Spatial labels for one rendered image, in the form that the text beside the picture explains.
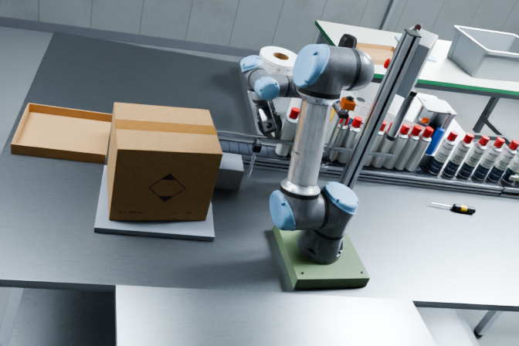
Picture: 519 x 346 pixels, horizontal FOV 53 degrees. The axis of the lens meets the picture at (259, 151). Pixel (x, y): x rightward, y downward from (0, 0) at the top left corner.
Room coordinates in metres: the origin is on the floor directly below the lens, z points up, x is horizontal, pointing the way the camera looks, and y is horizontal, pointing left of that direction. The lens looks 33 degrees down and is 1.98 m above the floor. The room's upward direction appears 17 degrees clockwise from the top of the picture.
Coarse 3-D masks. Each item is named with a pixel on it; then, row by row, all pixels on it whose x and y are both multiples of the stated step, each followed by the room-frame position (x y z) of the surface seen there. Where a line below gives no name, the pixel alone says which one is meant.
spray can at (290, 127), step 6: (294, 108) 1.70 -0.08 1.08; (294, 114) 1.68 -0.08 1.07; (288, 120) 1.68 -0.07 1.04; (294, 120) 1.68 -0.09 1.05; (288, 126) 1.67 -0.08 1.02; (294, 126) 1.68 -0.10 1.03; (282, 132) 1.68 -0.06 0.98; (288, 132) 1.67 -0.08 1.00; (294, 132) 1.69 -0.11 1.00; (282, 138) 1.68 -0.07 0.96; (288, 138) 1.67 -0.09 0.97; (282, 144) 1.67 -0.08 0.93; (276, 150) 1.68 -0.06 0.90; (282, 150) 1.67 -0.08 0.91; (288, 150) 1.69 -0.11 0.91; (282, 156) 1.67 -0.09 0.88
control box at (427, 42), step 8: (424, 32) 1.76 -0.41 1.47; (424, 40) 1.68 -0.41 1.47; (432, 40) 1.70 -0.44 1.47; (424, 48) 1.62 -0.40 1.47; (432, 48) 1.77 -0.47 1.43; (416, 56) 1.63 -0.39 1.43; (424, 56) 1.62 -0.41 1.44; (416, 64) 1.62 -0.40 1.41; (424, 64) 1.72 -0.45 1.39; (408, 72) 1.63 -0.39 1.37; (416, 72) 1.62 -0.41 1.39; (408, 80) 1.62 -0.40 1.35; (416, 80) 1.71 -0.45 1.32; (400, 88) 1.63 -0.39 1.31; (408, 88) 1.62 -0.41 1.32; (400, 96) 1.63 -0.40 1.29; (408, 96) 1.64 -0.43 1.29
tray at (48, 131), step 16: (32, 112) 1.53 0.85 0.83; (48, 112) 1.55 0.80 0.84; (64, 112) 1.57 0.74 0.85; (80, 112) 1.59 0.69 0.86; (96, 112) 1.60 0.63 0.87; (32, 128) 1.44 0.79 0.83; (48, 128) 1.47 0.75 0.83; (64, 128) 1.50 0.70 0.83; (80, 128) 1.53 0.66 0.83; (96, 128) 1.55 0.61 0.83; (16, 144) 1.29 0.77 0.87; (32, 144) 1.36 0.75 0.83; (48, 144) 1.38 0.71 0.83; (64, 144) 1.41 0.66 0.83; (80, 144) 1.44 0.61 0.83; (96, 144) 1.46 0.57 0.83; (80, 160) 1.35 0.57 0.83; (96, 160) 1.37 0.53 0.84
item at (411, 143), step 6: (414, 126) 1.86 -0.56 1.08; (414, 132) 1.85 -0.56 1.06; (408, 138) 1.85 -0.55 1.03; (414, 138) 1.84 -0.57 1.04; (408, 144) 1.84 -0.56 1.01; (414, 144) 1.84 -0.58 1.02; (402, 150) 1.84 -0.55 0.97; (408, 150) 1.84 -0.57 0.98; (402, 156) 1.84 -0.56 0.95; (408, 156) 1.84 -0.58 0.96; (396, 162) 1.84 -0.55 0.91; (402, 162) 1.84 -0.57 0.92; (396, 168) 1.84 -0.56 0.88; (402, 168) 1.84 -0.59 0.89
